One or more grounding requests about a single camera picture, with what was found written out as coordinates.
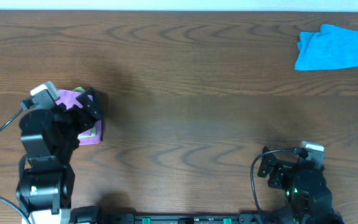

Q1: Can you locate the blue microfiber cloth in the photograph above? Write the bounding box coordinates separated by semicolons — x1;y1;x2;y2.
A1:
294;24;358;71

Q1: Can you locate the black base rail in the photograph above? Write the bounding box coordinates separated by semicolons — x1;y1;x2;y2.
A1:
69;207;297;224

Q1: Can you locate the purple folded cloth under green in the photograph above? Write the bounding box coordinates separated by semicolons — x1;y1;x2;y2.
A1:
79;120;103;146

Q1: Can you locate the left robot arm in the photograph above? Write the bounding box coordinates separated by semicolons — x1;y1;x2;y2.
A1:
16;88;103;223

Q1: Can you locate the right black cable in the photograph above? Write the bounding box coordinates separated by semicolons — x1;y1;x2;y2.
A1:
249;148;304;224

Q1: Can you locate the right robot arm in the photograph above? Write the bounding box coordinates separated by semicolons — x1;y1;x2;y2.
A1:
250;141;344;224

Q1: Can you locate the purple microfiber cloth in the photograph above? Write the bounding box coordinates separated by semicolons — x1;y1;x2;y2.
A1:
56;87;85;109

